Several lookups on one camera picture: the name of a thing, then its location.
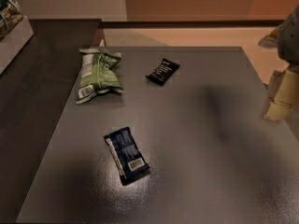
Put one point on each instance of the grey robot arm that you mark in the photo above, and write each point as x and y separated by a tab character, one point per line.
286	39

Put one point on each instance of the white display box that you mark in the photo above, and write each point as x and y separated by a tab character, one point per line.
13	42

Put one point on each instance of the dark blue snack bar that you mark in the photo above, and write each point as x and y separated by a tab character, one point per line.
127	156

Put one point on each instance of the green snack bag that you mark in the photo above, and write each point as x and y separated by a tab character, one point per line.
97	74

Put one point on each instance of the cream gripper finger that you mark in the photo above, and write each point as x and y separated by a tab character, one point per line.
283	94

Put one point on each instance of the black snack bar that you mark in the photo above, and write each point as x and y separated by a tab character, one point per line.
163	72

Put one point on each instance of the snack packs in box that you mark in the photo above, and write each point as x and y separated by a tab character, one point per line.
10	16

